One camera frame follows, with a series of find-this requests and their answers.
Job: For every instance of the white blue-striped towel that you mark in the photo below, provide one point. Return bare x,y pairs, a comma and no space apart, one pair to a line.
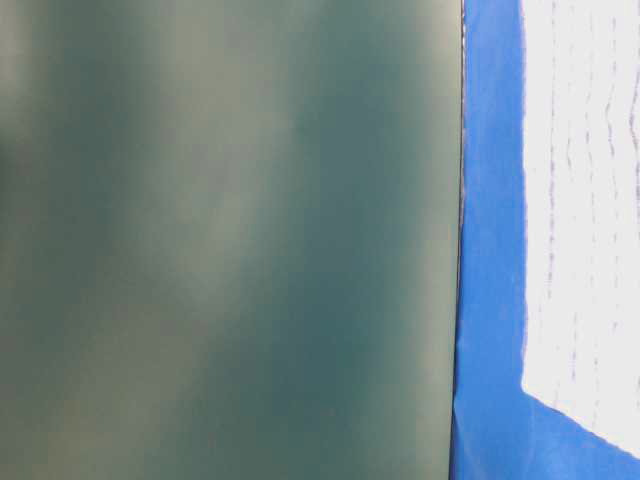
581,170

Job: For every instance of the blue table cloth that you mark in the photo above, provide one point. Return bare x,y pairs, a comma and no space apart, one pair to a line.
499,432

